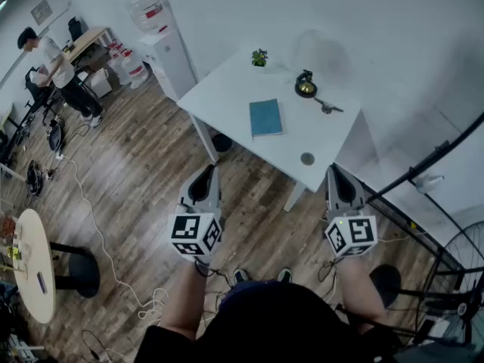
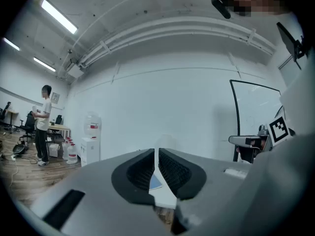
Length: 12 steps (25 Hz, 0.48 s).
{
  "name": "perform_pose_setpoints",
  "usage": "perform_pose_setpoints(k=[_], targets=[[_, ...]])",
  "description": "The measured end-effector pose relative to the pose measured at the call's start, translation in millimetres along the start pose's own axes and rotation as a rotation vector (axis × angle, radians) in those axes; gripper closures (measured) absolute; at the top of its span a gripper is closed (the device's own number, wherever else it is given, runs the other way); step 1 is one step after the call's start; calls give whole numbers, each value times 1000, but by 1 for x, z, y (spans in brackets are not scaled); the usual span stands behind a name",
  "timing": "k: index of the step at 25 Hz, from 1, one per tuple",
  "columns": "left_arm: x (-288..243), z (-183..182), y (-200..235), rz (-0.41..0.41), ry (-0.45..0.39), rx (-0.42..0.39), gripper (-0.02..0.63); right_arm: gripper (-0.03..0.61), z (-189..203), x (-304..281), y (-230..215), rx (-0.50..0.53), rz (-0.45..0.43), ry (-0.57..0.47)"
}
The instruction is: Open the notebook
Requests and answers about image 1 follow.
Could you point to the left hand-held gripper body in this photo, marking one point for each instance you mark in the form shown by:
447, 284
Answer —
194, 233

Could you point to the black metal rack frame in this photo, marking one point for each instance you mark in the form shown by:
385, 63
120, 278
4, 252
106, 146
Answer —
416, 233

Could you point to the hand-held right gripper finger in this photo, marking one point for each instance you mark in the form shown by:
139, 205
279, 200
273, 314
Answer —
349, 189
331, 187

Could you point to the black round table base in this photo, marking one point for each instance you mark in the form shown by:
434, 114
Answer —
83, 270

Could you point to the large clear water bottle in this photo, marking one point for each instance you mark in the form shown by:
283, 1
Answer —
149, 10

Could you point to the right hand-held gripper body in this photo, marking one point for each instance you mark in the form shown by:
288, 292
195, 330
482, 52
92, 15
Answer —
357, 233

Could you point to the round beige table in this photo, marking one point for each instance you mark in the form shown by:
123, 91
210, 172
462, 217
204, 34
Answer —
34, 263

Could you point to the light wooden desk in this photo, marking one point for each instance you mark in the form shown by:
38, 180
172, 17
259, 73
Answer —
85, 40

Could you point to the grey phone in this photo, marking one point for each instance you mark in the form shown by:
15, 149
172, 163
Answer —
41, 283

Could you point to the person's left forearm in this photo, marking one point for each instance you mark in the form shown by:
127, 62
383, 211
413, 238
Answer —
185, 301

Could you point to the white spray bottle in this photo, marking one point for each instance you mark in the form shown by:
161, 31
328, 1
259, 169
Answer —
429, 183

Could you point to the person's shoe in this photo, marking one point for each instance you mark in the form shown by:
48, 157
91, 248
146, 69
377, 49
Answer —
284, 274
240, 276

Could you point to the person's left shoe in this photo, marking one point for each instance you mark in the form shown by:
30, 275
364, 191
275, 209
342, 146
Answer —
240, 276

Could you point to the person's right shoe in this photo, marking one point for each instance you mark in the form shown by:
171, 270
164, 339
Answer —
284, 274

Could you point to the black round stand base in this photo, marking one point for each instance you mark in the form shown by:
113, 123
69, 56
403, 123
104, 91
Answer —
385, 284

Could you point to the white table leg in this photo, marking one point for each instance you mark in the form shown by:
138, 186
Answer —
206, 138
294, 197

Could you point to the black round bin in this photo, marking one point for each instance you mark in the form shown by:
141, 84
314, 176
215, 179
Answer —
222, 143

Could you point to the blue notebook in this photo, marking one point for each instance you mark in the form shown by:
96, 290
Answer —
265, 117

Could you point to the person's black shirt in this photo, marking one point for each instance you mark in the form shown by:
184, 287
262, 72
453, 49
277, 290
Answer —
264, 327

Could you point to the framed wall sign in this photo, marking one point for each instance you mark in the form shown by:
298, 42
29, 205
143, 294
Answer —
41, 12

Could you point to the black swivel chair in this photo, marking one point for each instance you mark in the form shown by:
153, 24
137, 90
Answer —
38, 93

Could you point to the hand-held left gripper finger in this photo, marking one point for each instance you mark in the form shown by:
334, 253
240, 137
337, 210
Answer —
216, 187
198, 189

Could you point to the black floor fan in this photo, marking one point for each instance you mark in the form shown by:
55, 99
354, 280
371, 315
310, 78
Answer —
459, 278

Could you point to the white storage box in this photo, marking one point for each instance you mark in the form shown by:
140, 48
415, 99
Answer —
100, 83

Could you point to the person's right forearm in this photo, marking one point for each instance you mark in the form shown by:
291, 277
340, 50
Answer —
361, 293

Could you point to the small potted plant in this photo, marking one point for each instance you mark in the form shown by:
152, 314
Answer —
259, 58

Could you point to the black bag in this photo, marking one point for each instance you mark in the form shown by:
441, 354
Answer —
56, 136

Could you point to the water jug with red cap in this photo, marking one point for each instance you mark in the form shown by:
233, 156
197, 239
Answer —
115, 57
134, 70

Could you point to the white water dispenser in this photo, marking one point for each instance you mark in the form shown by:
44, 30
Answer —
172, 62

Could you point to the table lamp with gold base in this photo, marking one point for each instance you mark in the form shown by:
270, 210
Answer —
305, 87

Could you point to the black office chair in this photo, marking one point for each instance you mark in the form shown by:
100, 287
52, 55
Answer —
76, 28

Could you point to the black stand pole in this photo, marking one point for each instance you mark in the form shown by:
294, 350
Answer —
427, 163

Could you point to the yellow flower plant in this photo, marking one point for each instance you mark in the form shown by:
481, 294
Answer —
13, 253

